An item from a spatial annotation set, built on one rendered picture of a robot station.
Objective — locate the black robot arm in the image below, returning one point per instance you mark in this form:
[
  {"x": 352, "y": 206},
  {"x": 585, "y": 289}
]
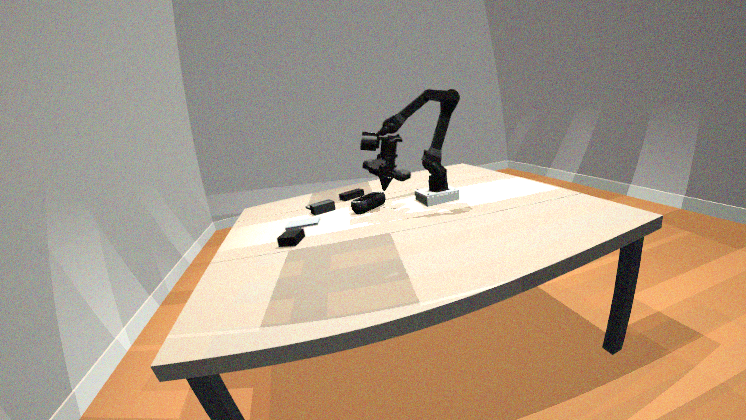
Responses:
[{"x": 432, "y": 158}]

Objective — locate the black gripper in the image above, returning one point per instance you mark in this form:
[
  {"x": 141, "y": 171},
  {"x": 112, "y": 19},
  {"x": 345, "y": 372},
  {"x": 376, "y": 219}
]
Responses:
[{"x": 386, "y": 178}]

